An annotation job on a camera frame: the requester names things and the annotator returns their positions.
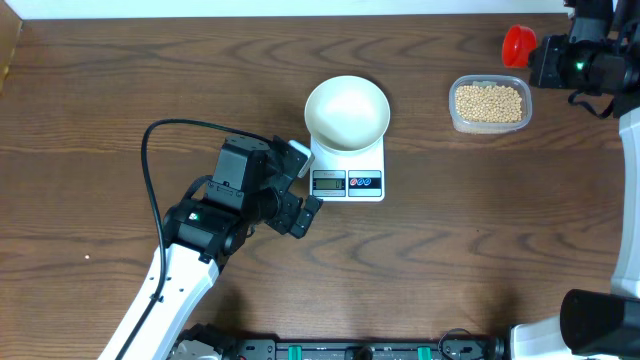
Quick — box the red plastic measuring scoop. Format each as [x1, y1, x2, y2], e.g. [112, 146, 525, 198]
[501, 25, 537, 68]

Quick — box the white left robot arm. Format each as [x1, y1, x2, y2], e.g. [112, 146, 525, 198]
[101, 135, 322, 359]

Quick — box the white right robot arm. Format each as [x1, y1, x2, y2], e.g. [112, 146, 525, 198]
[509, 1, 639, 359]

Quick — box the white digital kitchen scale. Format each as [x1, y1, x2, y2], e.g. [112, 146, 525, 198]
[309, 139, 386, 202]

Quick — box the beige plastic bowl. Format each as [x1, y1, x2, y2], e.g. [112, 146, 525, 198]
[304, 75, 391, 152]

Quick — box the clear container of soybeans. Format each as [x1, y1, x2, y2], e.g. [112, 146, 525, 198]
[449, 75, 533, 135]

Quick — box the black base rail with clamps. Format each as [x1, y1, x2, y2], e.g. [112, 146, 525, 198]
[168, 324, 508, 360]

